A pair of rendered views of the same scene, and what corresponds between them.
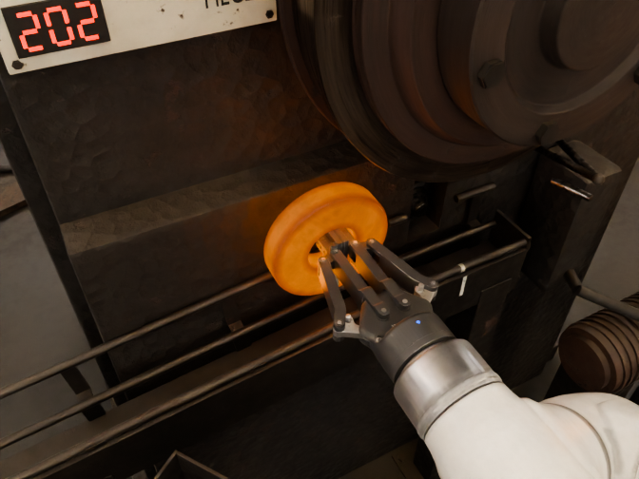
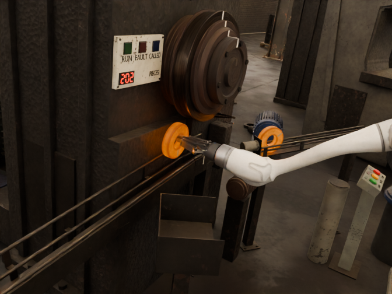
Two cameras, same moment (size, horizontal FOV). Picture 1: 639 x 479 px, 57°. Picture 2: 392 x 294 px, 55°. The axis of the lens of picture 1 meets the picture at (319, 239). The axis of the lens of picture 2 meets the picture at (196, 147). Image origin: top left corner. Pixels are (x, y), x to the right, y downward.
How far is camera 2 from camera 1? 1.07 m
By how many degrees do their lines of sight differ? 35
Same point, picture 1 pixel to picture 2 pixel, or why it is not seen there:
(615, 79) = (234, 90)
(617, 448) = not seen: hidden behind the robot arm
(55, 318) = not seen: outside the picture
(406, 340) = (214, 146)
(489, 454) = (242, 155)
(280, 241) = (170, 136)
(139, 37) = (137, 82)
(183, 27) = (145, 80)
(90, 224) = (116, 137)
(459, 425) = (234, 154)
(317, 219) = (177, 129)
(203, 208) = (143, 132)
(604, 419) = not seen: hidden behind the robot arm
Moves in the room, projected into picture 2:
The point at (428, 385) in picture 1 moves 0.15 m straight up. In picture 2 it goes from (224, 151) to (230, 113)
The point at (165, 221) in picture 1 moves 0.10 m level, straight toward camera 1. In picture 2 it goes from (137, 135) to (155, 143)
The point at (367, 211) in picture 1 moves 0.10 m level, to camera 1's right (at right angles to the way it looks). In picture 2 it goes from (185, 129) to (206, 128)
